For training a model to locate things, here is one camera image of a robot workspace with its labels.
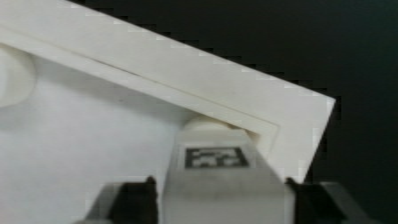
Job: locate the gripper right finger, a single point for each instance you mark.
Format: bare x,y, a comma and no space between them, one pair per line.
325,205

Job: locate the white leg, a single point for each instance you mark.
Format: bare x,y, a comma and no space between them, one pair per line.
222,188

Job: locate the white square tabletop part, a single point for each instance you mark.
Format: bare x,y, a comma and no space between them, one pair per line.
103,87

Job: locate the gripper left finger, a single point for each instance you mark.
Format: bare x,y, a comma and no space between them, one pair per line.
124,204

